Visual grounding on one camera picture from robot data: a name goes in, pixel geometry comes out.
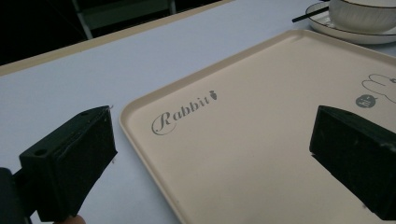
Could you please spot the white ribbed bowl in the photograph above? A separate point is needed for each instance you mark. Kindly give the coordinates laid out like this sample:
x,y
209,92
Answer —
x,y
361,15

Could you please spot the black chopstick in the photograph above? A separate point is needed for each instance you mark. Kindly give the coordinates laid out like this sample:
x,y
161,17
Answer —
x,y
309,14

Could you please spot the white plate with black rim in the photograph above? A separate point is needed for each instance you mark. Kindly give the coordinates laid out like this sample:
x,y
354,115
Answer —
x,y
348,32

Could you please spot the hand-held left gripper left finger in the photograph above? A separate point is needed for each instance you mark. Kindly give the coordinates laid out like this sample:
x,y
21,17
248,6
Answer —
x,y
71,165

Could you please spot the beige plastic tray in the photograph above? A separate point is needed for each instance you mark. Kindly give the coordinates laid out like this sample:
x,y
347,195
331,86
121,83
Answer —
x,y
255,130

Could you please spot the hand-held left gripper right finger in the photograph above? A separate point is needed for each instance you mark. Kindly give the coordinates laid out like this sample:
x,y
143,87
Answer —
x,y
358,152

